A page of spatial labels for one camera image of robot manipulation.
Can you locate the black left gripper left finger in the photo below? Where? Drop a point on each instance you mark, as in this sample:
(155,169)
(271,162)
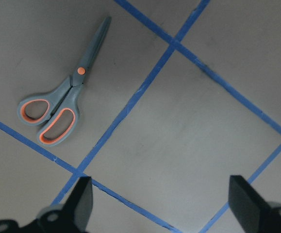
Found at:
(76,212)

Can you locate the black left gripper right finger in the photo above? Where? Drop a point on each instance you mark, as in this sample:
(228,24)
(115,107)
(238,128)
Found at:
(252,212)

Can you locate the grey orange scissors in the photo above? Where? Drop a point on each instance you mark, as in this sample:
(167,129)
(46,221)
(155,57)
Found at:
(64,98)

